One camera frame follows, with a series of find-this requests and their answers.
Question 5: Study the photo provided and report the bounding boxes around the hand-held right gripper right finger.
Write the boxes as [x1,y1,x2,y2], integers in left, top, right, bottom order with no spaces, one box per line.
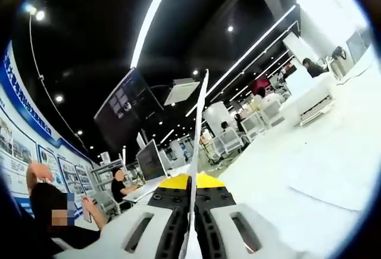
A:
[195,172,298,259]

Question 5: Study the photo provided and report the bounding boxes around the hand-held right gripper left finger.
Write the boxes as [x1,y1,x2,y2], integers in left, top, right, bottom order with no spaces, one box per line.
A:
[53,174,193,259]

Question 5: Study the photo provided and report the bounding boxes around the stack of white printing papers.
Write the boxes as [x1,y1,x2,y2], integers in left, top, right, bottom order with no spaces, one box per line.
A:
[178,68,210,259]

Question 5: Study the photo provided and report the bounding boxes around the white printing paper sheet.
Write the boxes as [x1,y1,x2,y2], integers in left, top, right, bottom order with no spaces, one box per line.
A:
[288,178,360,212]

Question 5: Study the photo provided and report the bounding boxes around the computer monitor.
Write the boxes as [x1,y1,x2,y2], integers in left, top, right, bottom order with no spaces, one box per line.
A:
[123,139,169,204]

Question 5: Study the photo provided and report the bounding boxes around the white office chair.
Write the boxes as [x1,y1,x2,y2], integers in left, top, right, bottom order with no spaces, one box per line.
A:
[240,113,263,141]
[261,99,286,129]
[218,129,244,156]

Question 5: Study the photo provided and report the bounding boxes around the thin white monitor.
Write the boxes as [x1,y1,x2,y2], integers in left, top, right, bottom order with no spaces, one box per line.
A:
[136,132,147,150]

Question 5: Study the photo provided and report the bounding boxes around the grey metal shelf rack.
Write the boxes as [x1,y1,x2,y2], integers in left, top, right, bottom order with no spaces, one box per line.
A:
[90,159,126,212]

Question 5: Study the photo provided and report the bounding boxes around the white table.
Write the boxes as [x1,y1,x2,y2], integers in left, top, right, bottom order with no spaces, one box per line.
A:
[205,56,380,259]

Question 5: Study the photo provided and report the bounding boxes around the hanging dark monitor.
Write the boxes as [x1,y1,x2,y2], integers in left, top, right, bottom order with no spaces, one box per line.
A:
[93,67,164,155]

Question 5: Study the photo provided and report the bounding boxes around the ceiling air conditioner unit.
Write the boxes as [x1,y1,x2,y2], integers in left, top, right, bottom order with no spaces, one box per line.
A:
[163,77,201,107]

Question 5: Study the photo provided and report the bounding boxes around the dark red object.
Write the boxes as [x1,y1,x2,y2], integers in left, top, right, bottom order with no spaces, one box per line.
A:
[249,76,272,93]

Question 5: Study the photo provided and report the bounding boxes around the long ceiling light strip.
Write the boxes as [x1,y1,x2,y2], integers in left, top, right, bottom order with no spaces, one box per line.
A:
[130,0,179,69]
[186,4,298,117]

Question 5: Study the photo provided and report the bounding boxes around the white printer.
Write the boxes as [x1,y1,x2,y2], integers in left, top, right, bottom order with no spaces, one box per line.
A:
[279,71,335,126]

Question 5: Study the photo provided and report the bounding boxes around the thin ceiling conduit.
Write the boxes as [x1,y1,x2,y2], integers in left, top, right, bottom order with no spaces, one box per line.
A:
[29,14,90,152]

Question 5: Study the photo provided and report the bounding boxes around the black desk object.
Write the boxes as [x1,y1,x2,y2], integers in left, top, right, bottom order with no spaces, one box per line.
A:
[331,46,348,61]

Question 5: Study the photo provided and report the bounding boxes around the blue white wall poster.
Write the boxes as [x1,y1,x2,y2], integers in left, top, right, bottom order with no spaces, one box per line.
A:
[0,40,96,221]

